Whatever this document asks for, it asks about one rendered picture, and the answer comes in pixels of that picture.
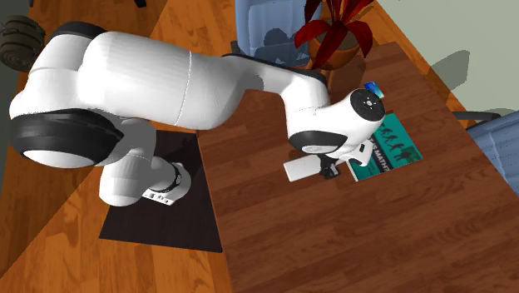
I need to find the white flat rectangular device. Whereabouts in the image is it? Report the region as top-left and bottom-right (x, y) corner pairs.
(283, 156), (323, 183)

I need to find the teal book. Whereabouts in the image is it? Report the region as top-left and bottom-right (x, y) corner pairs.
(347, 112), (424, 183)

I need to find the red plant in orange pot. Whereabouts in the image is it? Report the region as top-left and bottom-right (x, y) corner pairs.
(294, 0), (375, 72)

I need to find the blue office chair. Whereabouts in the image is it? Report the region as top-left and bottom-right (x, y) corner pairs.
(230, 0), (324, 68)
(451, 110), (519, 196)

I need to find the black robot stand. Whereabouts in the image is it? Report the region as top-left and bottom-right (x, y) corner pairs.
(98, 129), (224, 254)

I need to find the dark dumbbell weight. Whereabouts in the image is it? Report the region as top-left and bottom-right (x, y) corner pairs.
(0, 15), (47, 73)

